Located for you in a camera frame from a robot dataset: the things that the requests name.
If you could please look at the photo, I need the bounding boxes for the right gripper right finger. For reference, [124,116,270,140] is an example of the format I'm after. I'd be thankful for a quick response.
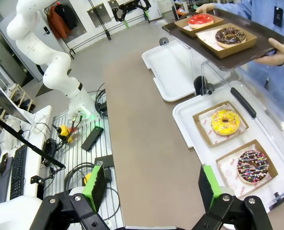
[192,164,274,230]

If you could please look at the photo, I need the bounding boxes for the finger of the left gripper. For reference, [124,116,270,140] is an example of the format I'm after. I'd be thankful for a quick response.
[112,4,131,29]
[137,0,153,24]

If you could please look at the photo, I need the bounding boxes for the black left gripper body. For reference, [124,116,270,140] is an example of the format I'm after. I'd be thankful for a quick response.
[118,0,145,12]

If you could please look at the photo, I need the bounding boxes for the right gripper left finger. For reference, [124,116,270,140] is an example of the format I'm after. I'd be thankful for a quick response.
[43,164,108,230]

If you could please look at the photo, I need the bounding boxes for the white printed paper liner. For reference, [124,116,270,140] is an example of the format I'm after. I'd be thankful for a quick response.
[217,143,274,198]
[182,23,198,33]
[196,30,225,51]
[198,107,247,146]

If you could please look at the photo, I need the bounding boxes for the red glazed donut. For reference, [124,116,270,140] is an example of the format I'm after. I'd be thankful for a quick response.
[188,13,214,30]
[174,13,225,38]

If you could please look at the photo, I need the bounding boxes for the chocolate donut with nuts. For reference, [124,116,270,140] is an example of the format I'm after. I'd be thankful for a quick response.
[215,27,247,49]

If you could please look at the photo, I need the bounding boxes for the dark brown serving tray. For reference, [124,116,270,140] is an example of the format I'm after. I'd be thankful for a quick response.
[161,8,284,70]

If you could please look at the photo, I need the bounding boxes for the person's right forearm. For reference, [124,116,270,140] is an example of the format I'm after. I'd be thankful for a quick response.
[213,0,253,11]

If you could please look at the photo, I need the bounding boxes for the chocolate donut colourful sprinkles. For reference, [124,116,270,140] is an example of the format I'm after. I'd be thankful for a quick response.
[237,150,270,185]

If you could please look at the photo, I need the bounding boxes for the dark sprinkled donut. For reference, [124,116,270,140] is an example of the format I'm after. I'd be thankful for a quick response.
[215,139,279,199]

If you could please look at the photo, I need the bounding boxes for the yellow glazed sprinkled donut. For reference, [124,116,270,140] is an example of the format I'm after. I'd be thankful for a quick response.
[211,109,241,137]

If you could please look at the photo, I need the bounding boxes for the person in blue shirt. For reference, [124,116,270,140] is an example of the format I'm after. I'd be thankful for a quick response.
[213,0,284,111]

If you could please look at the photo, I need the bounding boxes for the person's right hand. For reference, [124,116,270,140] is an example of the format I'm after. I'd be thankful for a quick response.
[196,3,221,14]

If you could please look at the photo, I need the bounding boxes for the person's left hand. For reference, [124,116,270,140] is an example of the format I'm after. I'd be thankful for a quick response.
[253,38,284,67]

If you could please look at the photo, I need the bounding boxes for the yellow emergency stop button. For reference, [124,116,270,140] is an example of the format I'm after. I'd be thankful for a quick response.
[57,124,76,144]
[83,172,93,186]

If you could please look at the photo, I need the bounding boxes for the black power box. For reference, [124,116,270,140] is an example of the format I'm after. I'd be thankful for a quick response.
[94,154,114,168]

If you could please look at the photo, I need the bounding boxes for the slatted metal base platform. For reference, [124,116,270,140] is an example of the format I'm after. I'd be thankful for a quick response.
[42,111,125,230]

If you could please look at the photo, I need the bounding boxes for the flat black rectangular box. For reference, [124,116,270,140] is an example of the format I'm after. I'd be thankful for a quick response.
[81,126,104,151]

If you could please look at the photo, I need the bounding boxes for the black jacket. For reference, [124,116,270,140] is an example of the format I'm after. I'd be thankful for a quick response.
[55,3,78,31]

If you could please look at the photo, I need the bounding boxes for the orange jacket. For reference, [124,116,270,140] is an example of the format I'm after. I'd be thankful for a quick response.
[47,6,67,40]

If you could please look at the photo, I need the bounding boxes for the white plastic display tray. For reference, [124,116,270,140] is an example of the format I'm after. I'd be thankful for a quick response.
[172,80,284,211]
[142,39,231,103]

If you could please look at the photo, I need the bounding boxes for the white computer desk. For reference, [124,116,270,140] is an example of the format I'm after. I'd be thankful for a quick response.
[0,104,53,204]

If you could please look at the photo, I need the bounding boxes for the black computer keyboard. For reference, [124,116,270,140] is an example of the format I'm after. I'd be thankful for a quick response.
[9,144,28,201]

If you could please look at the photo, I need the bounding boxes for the long black boom pole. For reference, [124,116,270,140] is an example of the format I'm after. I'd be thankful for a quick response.
[0,111,66,169]

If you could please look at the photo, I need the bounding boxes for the clear display case lid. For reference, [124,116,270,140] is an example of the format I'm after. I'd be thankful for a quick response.
[194,59,284,199]

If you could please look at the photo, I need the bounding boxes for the wooden shelf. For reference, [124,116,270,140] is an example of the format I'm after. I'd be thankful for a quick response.
[6,83,36,114]

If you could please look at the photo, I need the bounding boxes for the computer monitor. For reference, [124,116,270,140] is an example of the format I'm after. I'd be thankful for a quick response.
[0,83,36,127]

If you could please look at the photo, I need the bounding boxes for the black hanging name tag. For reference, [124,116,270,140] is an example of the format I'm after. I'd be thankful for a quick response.
[273,6,284,27]

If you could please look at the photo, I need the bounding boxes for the clear display lid black handle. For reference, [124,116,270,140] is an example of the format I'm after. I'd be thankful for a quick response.
[159,37,231,96]

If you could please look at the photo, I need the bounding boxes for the black coiled cable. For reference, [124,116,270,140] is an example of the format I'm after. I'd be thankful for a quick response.
[94,82,108,118]

